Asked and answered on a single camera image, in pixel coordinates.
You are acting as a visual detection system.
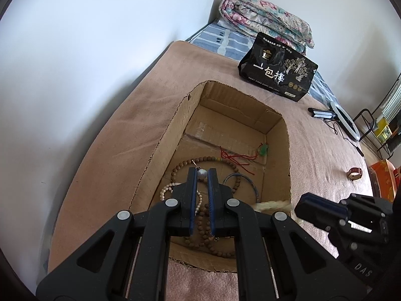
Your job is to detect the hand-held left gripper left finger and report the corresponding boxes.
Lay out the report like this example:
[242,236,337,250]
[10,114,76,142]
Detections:
[36,167,198,301]

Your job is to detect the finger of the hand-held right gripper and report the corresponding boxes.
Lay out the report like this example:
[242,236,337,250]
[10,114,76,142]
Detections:
[300,193,349,214]
[294,203,343,232]

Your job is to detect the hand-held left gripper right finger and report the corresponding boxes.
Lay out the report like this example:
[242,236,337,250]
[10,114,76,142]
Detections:
[208,168,358,301]

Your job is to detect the wooden bead necklace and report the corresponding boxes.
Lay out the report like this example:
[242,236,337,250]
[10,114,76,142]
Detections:
[171,157,242,258]

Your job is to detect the single white pearl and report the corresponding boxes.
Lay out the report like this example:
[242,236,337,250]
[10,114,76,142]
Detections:
[192,160,208,181]

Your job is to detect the white pearl necklace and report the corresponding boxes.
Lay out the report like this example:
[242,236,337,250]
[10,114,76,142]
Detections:
[159,182,204,217]

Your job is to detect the cream bead bracelet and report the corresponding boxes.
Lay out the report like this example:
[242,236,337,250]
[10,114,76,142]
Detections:
[254,199,295,214]

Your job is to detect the blue bangle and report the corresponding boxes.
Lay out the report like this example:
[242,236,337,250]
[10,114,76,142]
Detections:
[224,172,260,204]

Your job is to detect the red string jade pendant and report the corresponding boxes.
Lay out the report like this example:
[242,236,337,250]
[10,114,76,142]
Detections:
[219,142,270,174]

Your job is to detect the cardboard box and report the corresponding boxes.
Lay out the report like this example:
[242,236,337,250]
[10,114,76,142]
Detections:
[130,81,293,273]

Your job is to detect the orange covered bench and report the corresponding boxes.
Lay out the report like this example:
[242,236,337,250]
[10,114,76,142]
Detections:
[368,159,401,203]

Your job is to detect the yellow crate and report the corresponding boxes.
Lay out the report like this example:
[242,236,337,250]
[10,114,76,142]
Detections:
[376,119,393,143]

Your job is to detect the black clothes rack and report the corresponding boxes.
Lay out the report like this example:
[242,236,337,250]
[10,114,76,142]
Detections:
[352,72,401,160]

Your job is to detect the striped towel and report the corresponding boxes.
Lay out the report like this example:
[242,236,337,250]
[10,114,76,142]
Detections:
[380,82,401,120]

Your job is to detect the brown blanket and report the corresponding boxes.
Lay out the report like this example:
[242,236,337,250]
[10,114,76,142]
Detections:
[47,41,375,301]

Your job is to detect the black snack bag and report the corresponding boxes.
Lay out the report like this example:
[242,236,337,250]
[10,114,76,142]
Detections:
[237,32,318,102]

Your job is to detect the blue patterned bed sheet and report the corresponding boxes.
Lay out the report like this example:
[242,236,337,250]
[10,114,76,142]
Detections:
[185,19,333,107]

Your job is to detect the folded floral quilt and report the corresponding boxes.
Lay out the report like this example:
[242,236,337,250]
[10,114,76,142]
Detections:
[219,0,315,54]

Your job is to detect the black ring light cable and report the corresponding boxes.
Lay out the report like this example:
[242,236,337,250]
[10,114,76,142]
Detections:
[329,119,364,157]

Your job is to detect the white ring light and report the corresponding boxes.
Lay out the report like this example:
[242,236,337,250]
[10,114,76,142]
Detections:
[329,101,361,141]

